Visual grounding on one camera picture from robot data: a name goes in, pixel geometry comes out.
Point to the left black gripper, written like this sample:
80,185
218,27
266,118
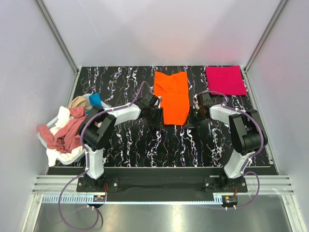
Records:
157,119

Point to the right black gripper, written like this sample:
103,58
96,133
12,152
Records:
196,118

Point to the orange t shirt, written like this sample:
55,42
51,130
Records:
174,91

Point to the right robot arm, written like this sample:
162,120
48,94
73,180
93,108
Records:
248,138

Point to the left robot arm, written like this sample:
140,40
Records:
98,128

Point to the folded magenta t shirt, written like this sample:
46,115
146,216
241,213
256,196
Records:
226,80

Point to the blue t shirt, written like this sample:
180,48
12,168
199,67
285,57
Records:
91,101

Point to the beige t shirt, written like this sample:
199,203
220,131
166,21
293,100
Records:
80,101

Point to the white t shirt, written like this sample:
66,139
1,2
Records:
54,155

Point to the dusty pink t shirt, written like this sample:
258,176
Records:
64,136

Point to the white laundry basket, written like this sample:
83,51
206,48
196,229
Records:
62,139

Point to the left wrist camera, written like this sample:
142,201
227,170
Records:
158,102

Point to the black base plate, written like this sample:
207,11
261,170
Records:
160,184

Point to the slotted cable duct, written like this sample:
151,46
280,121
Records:
74,198

